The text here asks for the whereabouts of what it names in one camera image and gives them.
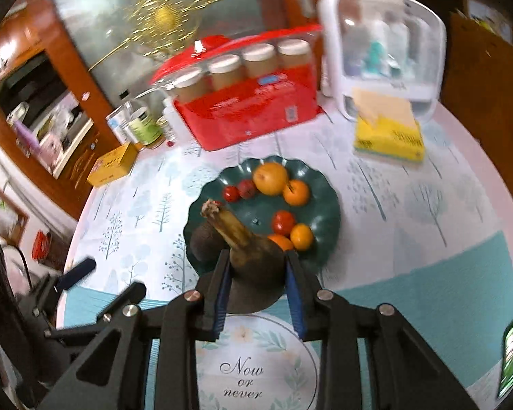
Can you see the golden wall ornament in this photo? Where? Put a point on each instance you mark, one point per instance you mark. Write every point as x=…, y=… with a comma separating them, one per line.
x=166, y=17

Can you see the red gift box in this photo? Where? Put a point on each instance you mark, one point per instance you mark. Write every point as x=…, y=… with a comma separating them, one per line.
x=248, y=115

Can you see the large orange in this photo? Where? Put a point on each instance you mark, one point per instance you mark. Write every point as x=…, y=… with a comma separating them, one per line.
x=271, y=178

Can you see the white storage box clear lid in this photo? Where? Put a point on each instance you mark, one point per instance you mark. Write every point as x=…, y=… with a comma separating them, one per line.
x=389, y=42

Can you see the small orange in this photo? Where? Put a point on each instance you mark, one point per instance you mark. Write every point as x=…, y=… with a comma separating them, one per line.
x=302, y=237
x=280, y=242
x=296, y=192

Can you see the dark green scalloped plate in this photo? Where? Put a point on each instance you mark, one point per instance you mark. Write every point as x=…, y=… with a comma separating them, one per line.
x=325, y=213

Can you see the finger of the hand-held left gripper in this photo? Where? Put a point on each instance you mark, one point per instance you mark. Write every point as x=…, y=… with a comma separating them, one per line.
x=79, y=271
x=124, y=297

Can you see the yellow cardboard box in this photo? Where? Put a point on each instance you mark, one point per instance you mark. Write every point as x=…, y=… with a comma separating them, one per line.
x=111, y=165

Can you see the purple bottle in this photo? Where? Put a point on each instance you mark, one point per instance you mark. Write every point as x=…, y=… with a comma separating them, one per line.
x=28, y=137

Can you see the glass jar with white lid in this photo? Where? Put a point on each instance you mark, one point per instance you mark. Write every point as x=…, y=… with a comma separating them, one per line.
x=294, y=53
x=260, y=60
x=225, y=72
x=190, y=86

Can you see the round floral print plate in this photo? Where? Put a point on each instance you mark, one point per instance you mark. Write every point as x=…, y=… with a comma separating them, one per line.
x=256, y=350

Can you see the green label jar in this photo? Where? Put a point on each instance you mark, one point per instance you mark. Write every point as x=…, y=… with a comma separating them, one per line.
x=144, y=127

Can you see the red basket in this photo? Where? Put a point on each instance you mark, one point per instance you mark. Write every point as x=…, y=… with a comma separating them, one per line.
x=42, y=245

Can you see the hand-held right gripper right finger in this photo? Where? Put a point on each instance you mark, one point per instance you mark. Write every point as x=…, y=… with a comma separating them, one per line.
x=295, y=294

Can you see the smartphone with lit screen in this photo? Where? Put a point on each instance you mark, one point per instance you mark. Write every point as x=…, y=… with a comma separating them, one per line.
x=511, y=356

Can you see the tree print tablecloth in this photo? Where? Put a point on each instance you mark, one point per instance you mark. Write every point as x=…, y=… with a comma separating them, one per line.
x=410, y=222

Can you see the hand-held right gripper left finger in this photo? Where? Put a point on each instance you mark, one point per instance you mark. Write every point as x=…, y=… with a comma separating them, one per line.
x=220, y=294

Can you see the wooden cabinet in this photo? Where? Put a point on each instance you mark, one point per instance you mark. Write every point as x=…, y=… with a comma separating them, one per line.
x=68, y=166

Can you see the small red tomato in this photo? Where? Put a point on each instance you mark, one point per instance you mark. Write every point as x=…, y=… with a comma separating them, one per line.
x=247, y=188
x=231, y=193

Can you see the yellow tissue pack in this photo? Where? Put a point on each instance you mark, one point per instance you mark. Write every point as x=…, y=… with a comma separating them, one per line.
x=389, y=136

